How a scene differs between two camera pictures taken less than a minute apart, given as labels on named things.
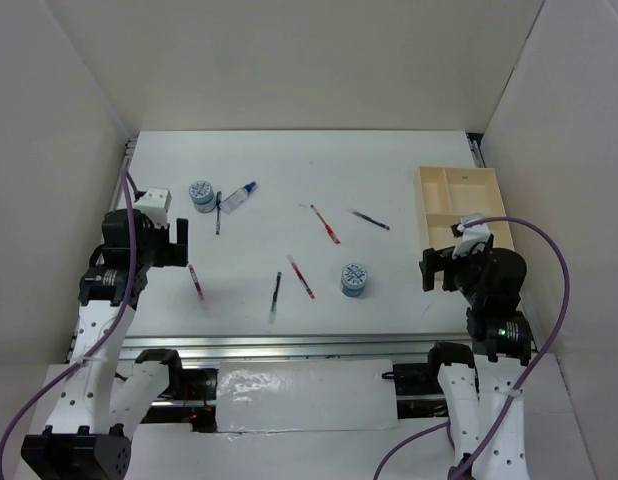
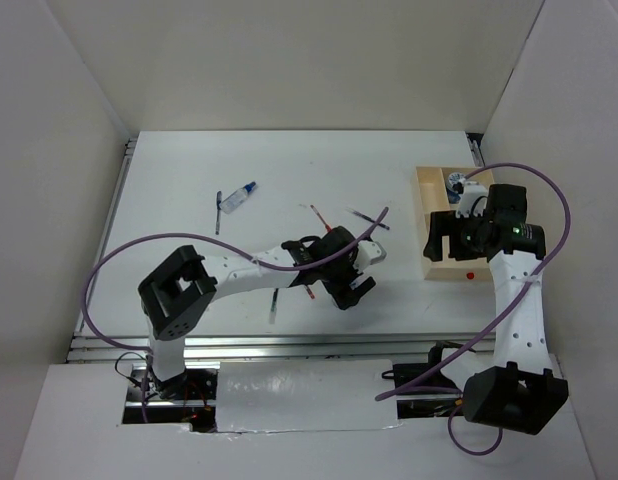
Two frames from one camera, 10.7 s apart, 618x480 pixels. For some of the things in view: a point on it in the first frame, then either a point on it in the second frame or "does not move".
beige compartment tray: (447, 194) does not move
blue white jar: (202, 196) to (454, 196)
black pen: (273, 307) does not move
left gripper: (174, 254) to (351, 297)
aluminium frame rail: (292, 347) does not move
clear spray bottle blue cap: (230, 202) does not move
